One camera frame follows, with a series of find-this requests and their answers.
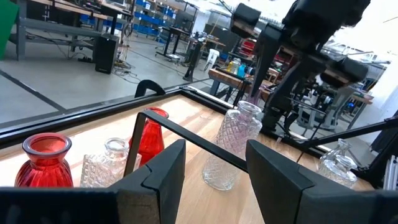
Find red storage bins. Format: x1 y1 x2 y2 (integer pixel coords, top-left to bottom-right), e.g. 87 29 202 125
239 39 259 57

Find red cone-shaped glass vase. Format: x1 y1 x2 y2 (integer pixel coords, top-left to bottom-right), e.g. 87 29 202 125
129 106 170 167

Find clear studded square glass vase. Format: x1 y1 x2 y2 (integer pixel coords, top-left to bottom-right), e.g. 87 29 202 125
80 138 143 189

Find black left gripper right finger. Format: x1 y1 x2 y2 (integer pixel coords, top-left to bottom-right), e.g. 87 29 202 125
244 139 355 224

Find black computer tower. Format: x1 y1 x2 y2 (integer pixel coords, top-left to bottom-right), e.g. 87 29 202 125
94 34 121 75

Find tangled black floor cables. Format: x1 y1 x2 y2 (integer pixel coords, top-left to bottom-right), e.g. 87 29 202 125
111 58 139 84

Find grey office chair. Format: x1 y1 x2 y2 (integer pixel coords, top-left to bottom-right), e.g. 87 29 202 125
310 83 357 131

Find green board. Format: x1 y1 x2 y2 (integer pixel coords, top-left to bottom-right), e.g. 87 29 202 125
0 0 20 61

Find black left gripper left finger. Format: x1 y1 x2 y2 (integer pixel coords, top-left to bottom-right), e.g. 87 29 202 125
113 139 187 224

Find clear faceted wide glass vase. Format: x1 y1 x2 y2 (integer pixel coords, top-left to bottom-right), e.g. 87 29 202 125
317 154 358 190

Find grey workbench with wooden top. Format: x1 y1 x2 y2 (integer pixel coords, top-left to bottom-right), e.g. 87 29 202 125
15 0 134 62

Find black pedestal stand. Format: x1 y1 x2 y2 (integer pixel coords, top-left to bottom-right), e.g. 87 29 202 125
182 42 203 83

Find white plastic stool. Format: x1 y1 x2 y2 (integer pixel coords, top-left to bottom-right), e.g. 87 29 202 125
203 49 220 72

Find black stand with aluminium rail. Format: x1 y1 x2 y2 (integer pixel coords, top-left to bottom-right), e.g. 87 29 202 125
351 108 398 190

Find black standing desk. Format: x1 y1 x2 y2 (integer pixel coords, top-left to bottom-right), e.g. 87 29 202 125
155 26 191 60

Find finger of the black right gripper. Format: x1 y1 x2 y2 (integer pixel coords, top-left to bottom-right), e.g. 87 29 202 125
250 27 283 98
267 57 322 110

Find red bulbous ribbed glass vase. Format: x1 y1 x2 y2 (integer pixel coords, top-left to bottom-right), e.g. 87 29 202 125
14 133 75 189

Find clear tall diamond-pattern vase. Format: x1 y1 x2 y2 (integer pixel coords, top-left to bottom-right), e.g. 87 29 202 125
201 100 264 191

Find wooden shelf with black frame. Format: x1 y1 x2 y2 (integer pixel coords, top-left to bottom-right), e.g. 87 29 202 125
123 93 324 224

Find blue storage bin rack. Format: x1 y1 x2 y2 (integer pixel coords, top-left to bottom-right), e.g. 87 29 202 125
132 0 178 43

